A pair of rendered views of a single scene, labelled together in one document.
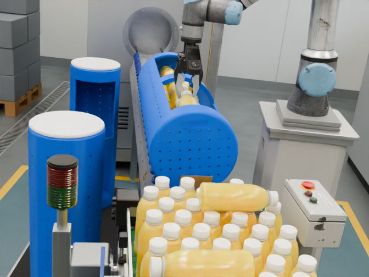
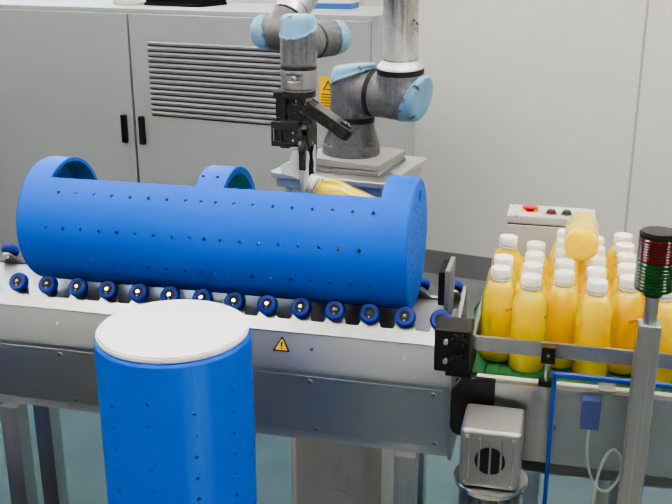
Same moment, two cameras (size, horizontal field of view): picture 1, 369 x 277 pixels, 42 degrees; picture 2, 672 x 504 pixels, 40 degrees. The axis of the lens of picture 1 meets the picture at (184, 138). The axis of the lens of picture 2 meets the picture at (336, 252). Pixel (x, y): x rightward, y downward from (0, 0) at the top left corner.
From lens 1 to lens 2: 1.95 m
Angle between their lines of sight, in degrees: 62
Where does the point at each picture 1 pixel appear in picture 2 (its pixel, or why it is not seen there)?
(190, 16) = (311, 56)
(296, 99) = (357, 140)
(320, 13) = (413, 12)
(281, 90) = not seen: outside the picture
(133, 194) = (455, 320)
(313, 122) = (392, 159)
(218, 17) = (335, 47)
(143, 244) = (608, 321)
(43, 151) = (224, 386)
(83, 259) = (511, 424)
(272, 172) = not seen: hidden behind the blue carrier
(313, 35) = (407, 43)
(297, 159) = not seen: hidden behind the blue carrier
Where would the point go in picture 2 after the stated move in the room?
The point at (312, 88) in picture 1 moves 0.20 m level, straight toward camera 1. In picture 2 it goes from (419, 110) to (491, 119)
